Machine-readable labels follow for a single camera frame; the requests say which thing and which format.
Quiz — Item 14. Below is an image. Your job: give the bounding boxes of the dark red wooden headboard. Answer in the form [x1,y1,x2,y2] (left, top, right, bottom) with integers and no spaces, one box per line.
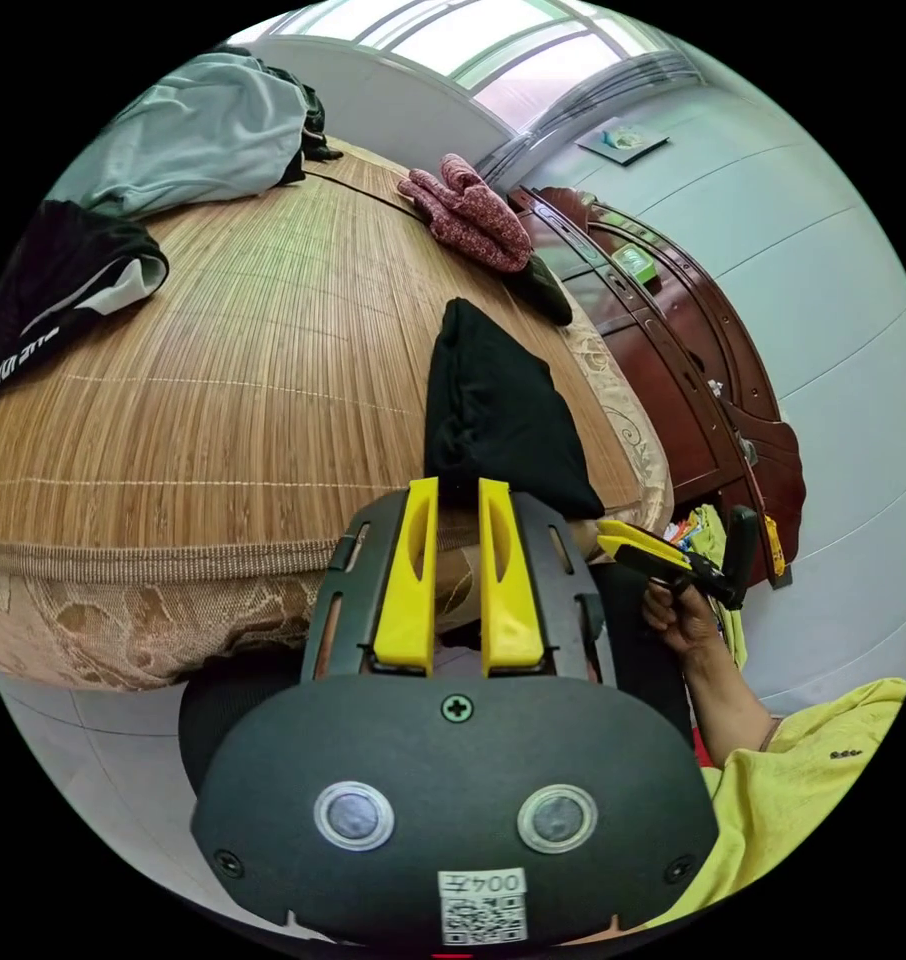
[506,185,808,590]

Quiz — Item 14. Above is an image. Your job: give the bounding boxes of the window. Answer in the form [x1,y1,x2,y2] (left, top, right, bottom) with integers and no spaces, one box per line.
[271,0,706,144]

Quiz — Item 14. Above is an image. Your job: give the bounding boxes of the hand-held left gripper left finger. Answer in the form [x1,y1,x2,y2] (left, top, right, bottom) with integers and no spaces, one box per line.
[371,476,441,674]

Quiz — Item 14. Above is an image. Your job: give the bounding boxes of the person's body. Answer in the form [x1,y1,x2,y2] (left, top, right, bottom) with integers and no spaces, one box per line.
[179,562,906,948]

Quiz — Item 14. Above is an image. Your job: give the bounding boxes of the black pants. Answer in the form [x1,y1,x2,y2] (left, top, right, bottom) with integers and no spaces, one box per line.
[422,296,606,520]

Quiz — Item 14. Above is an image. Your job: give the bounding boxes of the red patterned garment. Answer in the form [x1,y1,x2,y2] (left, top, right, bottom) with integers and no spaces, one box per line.
[395,152,534,276]

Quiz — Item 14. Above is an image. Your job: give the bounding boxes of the yellow-green cloth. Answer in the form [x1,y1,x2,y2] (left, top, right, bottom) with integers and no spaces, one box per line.
[662,503,750,670]

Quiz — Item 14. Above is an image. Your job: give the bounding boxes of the green box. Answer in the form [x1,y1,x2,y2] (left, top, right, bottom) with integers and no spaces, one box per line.
[610,243,661,291]

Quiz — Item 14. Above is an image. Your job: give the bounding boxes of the bed with woven mat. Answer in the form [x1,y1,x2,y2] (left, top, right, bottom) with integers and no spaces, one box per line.
[0,134,676,693]

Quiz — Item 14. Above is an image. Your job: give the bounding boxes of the wall picture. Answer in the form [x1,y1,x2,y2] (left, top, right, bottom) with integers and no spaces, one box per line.
[575,122,673,168]

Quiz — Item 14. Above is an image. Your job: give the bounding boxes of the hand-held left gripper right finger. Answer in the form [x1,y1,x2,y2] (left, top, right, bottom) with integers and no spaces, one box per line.
[478,477,546,678]

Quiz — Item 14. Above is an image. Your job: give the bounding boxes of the black shorts with white stripe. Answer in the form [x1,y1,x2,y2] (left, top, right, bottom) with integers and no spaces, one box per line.
[0,198,172,397]

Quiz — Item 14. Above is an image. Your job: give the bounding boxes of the person's right forearm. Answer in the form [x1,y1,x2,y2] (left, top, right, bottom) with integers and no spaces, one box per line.
[680,643,783,775]

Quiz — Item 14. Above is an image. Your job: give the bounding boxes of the person's right hand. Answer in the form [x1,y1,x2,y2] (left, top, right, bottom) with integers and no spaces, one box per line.
[641,580,726,667]

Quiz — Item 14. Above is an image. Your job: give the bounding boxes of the pile of clothes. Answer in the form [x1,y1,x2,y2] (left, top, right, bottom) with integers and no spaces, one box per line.
[46,44,346,223]

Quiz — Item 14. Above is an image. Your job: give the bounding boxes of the dark folded garment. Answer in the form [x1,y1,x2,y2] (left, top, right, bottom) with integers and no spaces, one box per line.
[508,253,576,328]

